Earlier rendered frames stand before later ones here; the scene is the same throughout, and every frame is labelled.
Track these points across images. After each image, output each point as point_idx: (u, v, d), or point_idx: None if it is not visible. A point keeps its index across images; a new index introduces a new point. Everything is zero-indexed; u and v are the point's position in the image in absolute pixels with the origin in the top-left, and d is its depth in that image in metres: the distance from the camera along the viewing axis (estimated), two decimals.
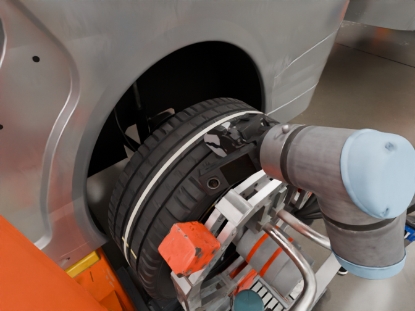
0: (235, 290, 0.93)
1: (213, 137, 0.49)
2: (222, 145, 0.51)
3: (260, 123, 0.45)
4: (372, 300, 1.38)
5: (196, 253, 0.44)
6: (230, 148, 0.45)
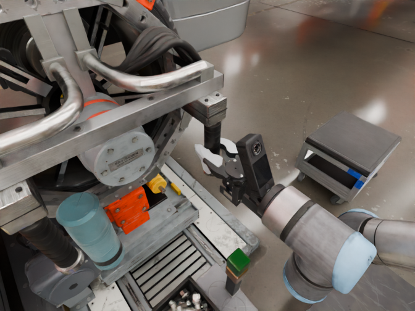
0: (108, 216, 0.75)
1: (234, 147, 0.53)
2: (220, 158, 0.52)
3: None
4: None
5: None
6: None
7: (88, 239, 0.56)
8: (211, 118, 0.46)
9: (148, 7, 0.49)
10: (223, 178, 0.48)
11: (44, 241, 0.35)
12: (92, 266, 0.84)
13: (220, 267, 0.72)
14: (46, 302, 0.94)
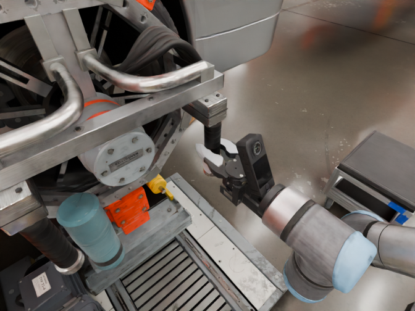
0: (109, 216, 0.75)
1: (234, 147, 0.53)
2: (220, 158, 0.52)
3: None
4: (350, 298, 1.07)
5: None
6: None
7: (88, 239, 0.56)
8: (211, 118, 0.46)
9: (148, 7, 0.49)
10: (223, 178, 0.48)
11: (44, 242, 0.35)
12: None
13: None
14: None
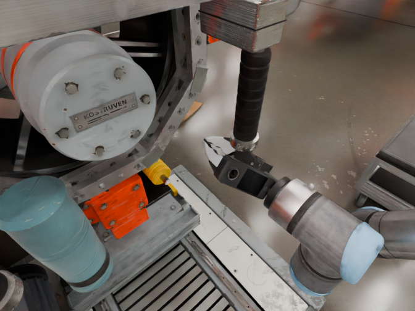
0: (92, 215, 0.54)
1: (228, 144, 0.52)
2: None
3: (265, 170, 0.53)
4: None
5: None
6: None
7: (49, 250, 0.35)
8: (260, 33, 0.25)
9: None
10: None
11: None
12: None
13: None
14: None
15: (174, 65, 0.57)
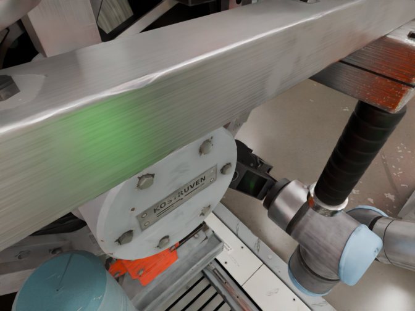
0: (120, 268, 0.46)
1: None
2: None
3: (265, 170, 0.53)
4: None
5: None
6: None
7: None
8: (414, 88, 0.17)
9: None
10: None
11: None
12: None
13: None
14: None
15: None
